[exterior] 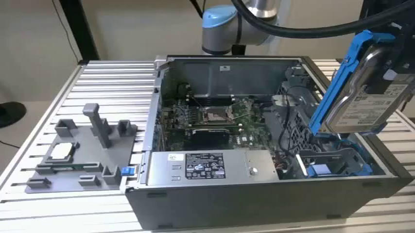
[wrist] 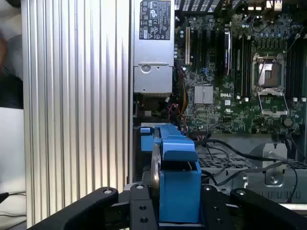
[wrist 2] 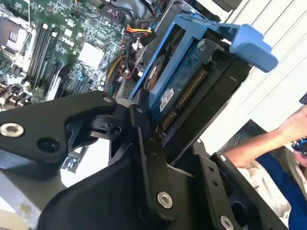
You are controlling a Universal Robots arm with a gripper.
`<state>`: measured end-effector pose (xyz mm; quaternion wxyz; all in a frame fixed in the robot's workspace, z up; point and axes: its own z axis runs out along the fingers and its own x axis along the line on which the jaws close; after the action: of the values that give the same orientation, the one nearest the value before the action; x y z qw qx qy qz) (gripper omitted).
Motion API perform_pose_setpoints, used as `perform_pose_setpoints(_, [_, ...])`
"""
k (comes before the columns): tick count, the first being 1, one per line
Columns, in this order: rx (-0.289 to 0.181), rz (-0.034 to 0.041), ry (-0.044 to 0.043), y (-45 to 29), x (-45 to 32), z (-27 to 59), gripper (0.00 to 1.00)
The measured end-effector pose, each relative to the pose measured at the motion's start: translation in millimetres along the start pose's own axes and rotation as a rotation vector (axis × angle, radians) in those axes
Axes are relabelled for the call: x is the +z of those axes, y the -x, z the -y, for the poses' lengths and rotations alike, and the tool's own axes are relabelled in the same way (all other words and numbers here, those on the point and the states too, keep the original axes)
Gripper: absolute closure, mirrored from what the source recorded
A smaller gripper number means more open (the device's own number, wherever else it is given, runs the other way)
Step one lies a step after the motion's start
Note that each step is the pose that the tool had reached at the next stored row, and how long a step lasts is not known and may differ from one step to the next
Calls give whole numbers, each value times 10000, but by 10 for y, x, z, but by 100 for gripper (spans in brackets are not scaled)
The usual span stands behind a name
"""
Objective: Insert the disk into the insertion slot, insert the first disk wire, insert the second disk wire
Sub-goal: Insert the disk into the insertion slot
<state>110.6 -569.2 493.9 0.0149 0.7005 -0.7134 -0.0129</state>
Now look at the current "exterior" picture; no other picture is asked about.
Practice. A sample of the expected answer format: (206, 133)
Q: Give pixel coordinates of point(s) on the hard disk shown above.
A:
(366, 106)

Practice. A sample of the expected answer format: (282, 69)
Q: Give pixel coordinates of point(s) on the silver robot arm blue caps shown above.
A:
(227, 31)

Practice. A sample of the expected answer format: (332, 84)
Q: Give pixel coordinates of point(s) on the metal disk bay cage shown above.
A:
(302, 136)

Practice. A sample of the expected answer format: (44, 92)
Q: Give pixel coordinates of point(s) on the blue empty disk carrier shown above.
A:
(319, 171)

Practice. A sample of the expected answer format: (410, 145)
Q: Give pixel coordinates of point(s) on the black RAM slot bank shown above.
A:
(212, 100)

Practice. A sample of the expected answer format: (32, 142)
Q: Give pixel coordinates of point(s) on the white sticker in case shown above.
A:
(224, 68)

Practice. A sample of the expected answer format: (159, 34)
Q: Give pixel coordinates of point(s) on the green motherboard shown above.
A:
(252, 128)

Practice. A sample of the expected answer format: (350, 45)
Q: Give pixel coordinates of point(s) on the CPU socket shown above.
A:
(215, 116)

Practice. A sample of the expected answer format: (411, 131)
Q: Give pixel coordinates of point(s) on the black graphics card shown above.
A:
(207, 140)

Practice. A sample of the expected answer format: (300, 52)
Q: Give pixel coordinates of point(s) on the dark grey PC case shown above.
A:
(227, 201)

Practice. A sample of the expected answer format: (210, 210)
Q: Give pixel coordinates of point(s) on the silver power supply unit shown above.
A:
(161, 170)

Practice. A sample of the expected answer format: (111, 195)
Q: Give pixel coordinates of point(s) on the blue case latch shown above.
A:
(127, 171)

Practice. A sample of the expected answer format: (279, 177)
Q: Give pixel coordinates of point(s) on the grey parts rack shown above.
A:
(80, 145)

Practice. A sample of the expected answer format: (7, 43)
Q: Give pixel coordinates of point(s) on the green RAM stick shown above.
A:
(77, 166)

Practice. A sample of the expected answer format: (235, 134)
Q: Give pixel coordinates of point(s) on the silver CPU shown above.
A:
(63, 151)

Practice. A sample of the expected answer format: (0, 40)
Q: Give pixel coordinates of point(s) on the black round stand base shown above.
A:
(11, 114)

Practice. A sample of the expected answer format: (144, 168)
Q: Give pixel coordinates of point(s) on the black upright frame post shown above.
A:
(83, 29)

